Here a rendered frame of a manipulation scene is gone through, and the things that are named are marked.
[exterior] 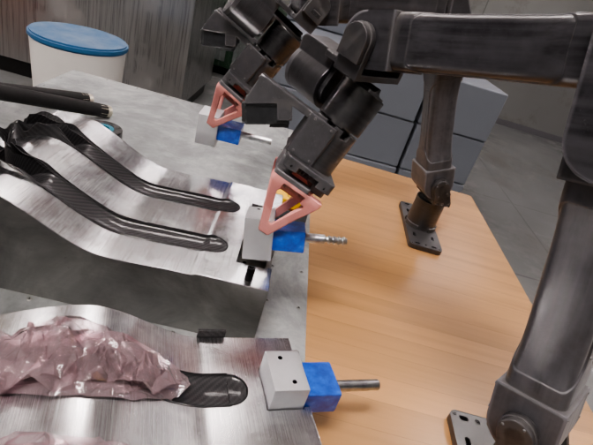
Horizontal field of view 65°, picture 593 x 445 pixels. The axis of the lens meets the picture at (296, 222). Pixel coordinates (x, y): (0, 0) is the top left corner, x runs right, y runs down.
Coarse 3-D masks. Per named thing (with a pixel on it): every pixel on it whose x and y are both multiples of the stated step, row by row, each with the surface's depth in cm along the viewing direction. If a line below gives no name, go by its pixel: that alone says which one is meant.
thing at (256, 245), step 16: (256, 208) 59; (272, 208) 60; (256, 224) 56; (288, 224) 59; (304, 224) 60; (256, 240) 57; (272, 240) 57; (288, 240) 57; (304, 240) 57; (320, 240) 59; (336, 240) 59; (256, 256) 57
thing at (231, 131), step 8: (200, 112) 79; (208, 112) 80; (216, 112) 81; (200, 120) 79; (200, 128) 80; (208, 128) 80; (216, 128) 80; (224, 128) 80; (232, 128) 80; (240, 128) 81; (200, 136) 80; (208, 136) 80; (216, 136) 81; (224, 136) 81; (232, 136) 81; (240, 136) 81; (248, 136) 82; (256, 136) 82; (208, 144) 81
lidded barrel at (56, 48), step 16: (32, 32) 225; (48, 32) 231; (64, 32) 239; (80, 32) 248; (96, 32) 257; (32, 48) 230; (48, 48) 224; (64, 48) 222; (80, 48) 225; (96, 48) 230; (112, 48) 237; (128, 48) 250; (32, 64) 235; (48, 64) 228; (64, 64) 227; (80, 64) 229; (96, 64) 233; (112, 64) 240
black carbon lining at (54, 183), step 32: (0, 128) 57; (32, 128) 61; (64, 128) 66; (0, 160) 52; (32, 160) 56; (96, 160) 66; (64, 192) 57; (160, 192) 69; (192, 192) 70; (128, 224) 60
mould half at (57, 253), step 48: (0, 144) 72; (48, 144) 61; (96, 144) 67; (0, 192) 50; (48, 192) 54; (96, 192) 60; (240, 192) 73; (0, 240) 52; (48, 240) 52; (96, 240) 54; (144, 240) 57; (240, 240) 62; (48, 288) 55; (96, 288) 55; (144, 288) 54; (192, 288) 54; (240, 288) 54; (240, 336) 58
